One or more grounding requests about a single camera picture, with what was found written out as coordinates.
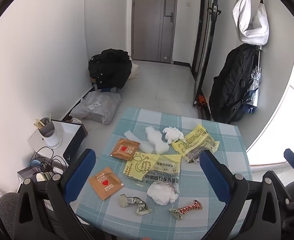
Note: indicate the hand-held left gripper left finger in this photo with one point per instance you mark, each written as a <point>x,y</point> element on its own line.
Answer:
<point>78,177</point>

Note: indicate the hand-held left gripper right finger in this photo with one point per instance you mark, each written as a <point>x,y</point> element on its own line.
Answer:
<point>215,177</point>

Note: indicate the brown heart-print sachet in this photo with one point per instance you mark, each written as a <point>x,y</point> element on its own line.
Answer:
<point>124,149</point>

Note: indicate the yellow wrapper with line drawing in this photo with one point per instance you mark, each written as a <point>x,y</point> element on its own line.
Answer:
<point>152,165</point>

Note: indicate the white foam strip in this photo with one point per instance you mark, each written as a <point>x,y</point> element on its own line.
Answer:
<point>134,137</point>

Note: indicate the orange heart-print sachet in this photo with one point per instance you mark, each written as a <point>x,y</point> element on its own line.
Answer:
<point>105,182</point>

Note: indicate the round metal tin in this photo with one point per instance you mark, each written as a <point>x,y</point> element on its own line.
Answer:
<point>44,176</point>

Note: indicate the yellow wrapper with barcode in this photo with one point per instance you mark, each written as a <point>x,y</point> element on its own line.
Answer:
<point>197,142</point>

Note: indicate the red patterned twisted wrapper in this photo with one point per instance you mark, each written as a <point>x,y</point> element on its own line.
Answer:
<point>187,208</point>

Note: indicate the white box with navy side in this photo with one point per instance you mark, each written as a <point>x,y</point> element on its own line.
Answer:
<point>69,135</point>

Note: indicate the brown cardboard box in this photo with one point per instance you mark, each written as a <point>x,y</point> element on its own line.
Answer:
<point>86,130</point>

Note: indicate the grey chopstick holder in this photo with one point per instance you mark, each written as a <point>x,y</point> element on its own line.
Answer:
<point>49,135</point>

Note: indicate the crumpled white tissue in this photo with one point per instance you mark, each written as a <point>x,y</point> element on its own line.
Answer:
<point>173,135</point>
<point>162,192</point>

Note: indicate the crumpled white printed wrapper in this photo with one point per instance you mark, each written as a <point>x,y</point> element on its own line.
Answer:
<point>137,202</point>

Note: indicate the bundle of wooden chopsticks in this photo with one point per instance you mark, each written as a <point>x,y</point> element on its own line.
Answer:
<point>40,123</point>

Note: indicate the white foam chunk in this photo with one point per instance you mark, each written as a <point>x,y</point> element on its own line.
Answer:
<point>157,140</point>

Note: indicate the grey plastic bag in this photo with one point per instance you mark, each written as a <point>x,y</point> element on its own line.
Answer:
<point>97,107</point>

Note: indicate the grey fabric chair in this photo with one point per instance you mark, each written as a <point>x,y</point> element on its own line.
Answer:
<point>8,210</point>

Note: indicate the orange tool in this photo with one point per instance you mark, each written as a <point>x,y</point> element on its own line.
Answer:
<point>202,101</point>

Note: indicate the silver folded umbrella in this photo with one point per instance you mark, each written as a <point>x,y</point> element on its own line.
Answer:
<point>253,87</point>

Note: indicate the teal checked tablecloth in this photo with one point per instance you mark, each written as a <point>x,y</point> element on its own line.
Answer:
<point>142,116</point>

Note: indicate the black backpack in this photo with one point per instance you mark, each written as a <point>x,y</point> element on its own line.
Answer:
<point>232,85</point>

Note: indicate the black jacket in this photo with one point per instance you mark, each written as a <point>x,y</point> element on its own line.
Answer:
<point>109,67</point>

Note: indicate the white tote bag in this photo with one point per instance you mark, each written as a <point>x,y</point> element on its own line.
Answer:
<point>134,70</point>

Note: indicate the white hanging bag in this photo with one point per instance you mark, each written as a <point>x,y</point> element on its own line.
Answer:
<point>251,22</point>

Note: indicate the grey door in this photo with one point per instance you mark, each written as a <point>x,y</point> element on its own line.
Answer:
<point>154,20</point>

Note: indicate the black sliding door frame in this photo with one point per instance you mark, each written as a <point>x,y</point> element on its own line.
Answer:
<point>207,42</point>

